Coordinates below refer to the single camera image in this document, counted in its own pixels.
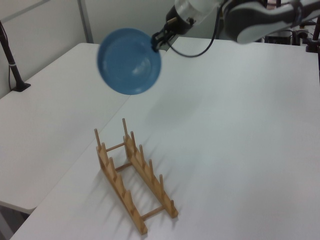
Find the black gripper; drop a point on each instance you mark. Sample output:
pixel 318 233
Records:
pixel 178 23

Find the blue round plate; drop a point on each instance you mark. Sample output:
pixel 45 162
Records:
pixel 127 62

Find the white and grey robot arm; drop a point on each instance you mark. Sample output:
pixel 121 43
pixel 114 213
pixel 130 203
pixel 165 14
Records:
pixel 250 21

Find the wooden plate rack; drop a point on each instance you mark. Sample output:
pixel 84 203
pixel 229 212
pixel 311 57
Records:
pixel 133 213

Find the black electronics box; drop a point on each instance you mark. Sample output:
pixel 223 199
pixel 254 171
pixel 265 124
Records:
pixel 277 39

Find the black pole with table clamp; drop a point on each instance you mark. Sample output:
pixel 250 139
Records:
pixel 315 37

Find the grey metal partition post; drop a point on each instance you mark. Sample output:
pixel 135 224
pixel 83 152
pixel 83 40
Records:
pixel 85 22

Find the black camera pole with base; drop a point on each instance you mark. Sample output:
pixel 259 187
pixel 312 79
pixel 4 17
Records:
pixel 13 68

